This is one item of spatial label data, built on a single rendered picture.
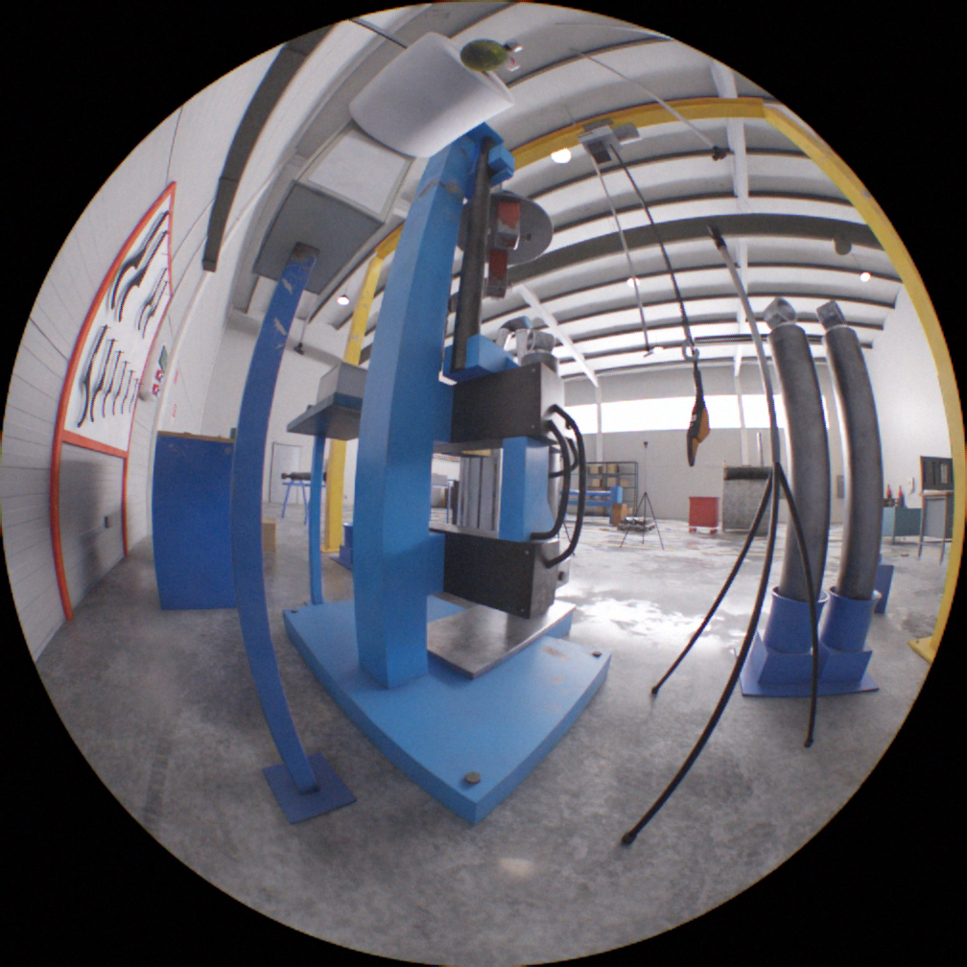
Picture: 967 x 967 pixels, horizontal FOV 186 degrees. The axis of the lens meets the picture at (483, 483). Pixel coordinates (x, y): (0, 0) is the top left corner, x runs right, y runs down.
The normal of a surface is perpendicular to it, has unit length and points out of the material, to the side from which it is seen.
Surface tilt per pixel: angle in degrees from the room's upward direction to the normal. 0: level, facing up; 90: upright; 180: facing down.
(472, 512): 90
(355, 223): 180
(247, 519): 90
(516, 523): 90
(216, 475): 90
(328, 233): 180
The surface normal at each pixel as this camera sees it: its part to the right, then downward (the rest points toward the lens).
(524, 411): -0.63, -0.07
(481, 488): -0.25, -0.05
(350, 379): 0.77, 0.01
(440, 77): -0.18, 0.97
